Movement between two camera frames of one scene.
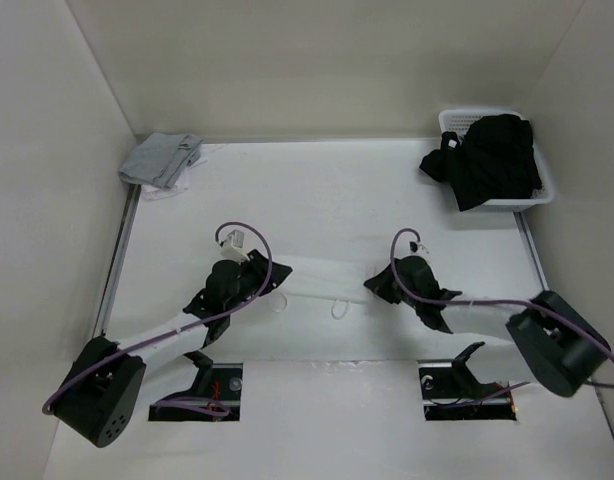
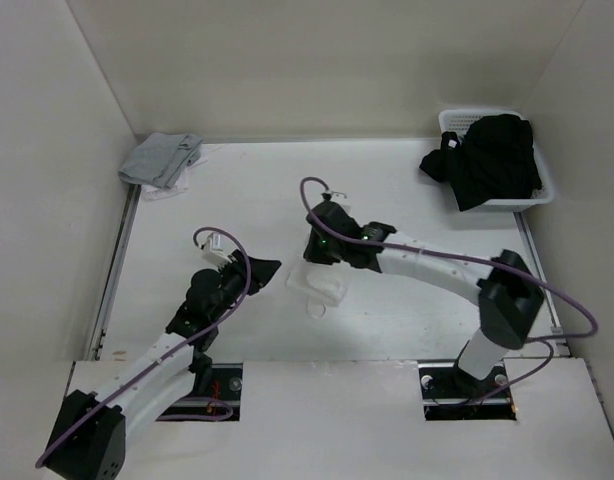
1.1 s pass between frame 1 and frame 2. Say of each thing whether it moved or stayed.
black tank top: stayed
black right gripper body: moved
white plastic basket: stayed
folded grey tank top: stayed
